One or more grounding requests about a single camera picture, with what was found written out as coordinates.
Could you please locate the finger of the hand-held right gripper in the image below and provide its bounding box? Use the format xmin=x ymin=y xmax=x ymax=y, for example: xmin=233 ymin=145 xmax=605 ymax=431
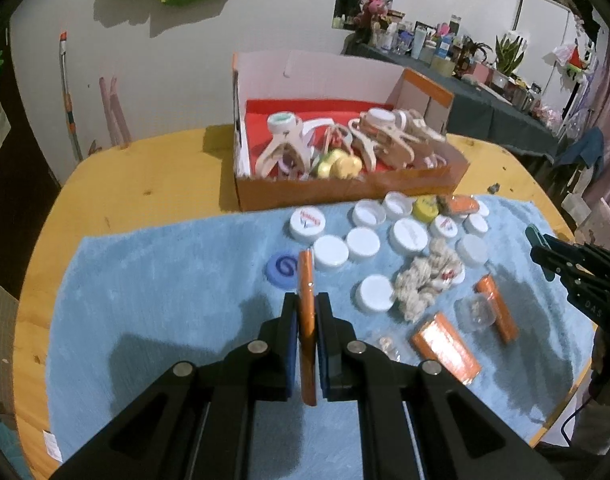
xmin=530 ymin=248 xmax=582 ymax=287
xmin=525 ymin=225 xmax=586 ymax=261

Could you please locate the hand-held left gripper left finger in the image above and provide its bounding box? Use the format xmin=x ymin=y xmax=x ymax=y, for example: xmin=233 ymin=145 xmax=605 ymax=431
xmin=50 ymin=292 xmax=301 ymax=480

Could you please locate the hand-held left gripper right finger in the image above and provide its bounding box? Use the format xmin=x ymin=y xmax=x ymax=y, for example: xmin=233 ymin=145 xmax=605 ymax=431
xmin=316 ymin=294 xmax=561 ymax=480

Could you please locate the orange packet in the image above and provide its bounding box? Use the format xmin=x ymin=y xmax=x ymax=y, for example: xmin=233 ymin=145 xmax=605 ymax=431
xmin=410 ymin=312 xmax=482 ymax=386
xmin=297 ymin=249 xmax=319 ymax=407
xmin=442 ymin=195 xmax=481 ymax=218
xmin=475 ymin=275 xmax=520 ymax=345

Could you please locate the orange cardboard box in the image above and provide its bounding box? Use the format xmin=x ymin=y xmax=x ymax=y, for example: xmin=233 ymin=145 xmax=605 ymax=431
xmin=231 ymin=51 xmax=471 ymax=212

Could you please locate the yellow green burger toy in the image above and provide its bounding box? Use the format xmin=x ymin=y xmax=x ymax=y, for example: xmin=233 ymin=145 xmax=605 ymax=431
xmin=311 ymin=151 xmax=364 ymax=180

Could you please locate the grey plastic bottle cap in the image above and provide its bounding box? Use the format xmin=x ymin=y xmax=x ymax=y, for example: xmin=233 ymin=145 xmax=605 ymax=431
xmin=367 ymin=108 xmax=401 ymax=129

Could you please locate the clear plastic container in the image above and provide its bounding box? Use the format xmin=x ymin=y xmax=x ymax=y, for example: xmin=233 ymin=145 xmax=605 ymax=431
xmin=455 ymin=294 xmax=497 ymax=332

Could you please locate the pale speckled board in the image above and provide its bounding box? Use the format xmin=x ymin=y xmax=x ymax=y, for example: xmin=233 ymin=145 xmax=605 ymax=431
xmin=562 ymin=192 xmax=610 ymax=252

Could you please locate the small clear plastic bag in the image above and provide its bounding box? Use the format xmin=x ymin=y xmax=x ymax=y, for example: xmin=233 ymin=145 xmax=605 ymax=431
xmin=367 ymin=330 xmax=404 ymax=362

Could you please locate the blue bottle cap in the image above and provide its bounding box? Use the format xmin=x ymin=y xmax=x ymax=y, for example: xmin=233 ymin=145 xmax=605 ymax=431
xmin=265 ymin=251 xmax=301 ymax=288

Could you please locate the blue hanging cloth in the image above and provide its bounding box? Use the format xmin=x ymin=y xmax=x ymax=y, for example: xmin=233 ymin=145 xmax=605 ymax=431
xmin=555 ymin=127 xmax=606 ymax=172

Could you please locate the group of white bottle caps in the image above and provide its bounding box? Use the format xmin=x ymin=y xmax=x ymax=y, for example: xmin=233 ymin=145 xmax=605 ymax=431
xmin=288 ymin=191 xmax=492 ymax=313

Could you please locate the blue fluffy mat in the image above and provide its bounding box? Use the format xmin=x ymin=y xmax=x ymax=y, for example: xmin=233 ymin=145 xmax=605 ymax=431
xmin=45 ymin=192 xmax=596 ymax=480

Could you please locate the yellow bottle cap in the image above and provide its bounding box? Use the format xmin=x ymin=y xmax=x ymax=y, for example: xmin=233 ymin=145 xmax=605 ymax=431
xmin=411 ymin=196 xmax=441 ymax=222

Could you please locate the dark green tablecloth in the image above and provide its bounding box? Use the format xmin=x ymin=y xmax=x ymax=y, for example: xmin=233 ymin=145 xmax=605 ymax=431
xmin=342 ymin=40 xmax=562 ymax=161

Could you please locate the beige wooden stand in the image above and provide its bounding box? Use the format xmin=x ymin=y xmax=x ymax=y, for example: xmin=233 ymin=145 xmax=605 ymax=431
xmin=347 ymin=108 xmax=448 ymax=172
xmin=255 ymin=119 xmax=317 ymax=181

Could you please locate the snake plant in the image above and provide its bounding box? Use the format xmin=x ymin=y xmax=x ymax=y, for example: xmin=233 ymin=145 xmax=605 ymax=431
xmin=495 ymin=30 xmax=529 ymax=79

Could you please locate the small dark leafy plant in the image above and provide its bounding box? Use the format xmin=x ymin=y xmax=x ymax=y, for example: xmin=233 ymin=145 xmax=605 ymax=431
xmin=465 ymin=39 xmax=493 ymax=67

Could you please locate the row of cosmetic bottles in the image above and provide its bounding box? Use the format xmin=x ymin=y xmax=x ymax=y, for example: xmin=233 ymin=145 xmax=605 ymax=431
xmin=375 ymin=12 xmax=552 ymax=112

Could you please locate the white cap with green label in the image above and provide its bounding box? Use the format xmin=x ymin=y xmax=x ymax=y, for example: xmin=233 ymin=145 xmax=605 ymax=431
xmin=267 ymin=112 xmax=299 ymax=136

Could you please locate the white table sticker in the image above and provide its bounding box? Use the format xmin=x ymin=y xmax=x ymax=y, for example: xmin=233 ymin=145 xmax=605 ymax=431
xmin=44 ymin=430 xmax=64 ymax=464

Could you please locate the pink wooden rack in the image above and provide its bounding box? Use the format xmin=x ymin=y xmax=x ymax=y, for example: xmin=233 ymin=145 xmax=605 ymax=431
xmin=99 ymin=76 xmax=134 ymax=149

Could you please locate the pink bunny plush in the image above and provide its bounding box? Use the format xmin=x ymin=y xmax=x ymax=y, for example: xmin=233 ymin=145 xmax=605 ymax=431
xmin=362 ymin=0 xmax=392 ymax=27

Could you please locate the knotted rope toy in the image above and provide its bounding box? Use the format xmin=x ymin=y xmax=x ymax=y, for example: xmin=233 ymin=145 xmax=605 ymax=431
xmin=394 ymin=239 xmax=466 ymax=323

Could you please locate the black cable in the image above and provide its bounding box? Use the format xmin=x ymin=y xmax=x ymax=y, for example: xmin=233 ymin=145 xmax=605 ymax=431
xmin=560 ymin=397 xmax=598 ymax=443

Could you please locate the mop handle with orange tip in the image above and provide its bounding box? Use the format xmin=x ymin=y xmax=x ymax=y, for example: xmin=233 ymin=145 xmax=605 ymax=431
xmin=57 ymin=30 xmax=84 ymax=162

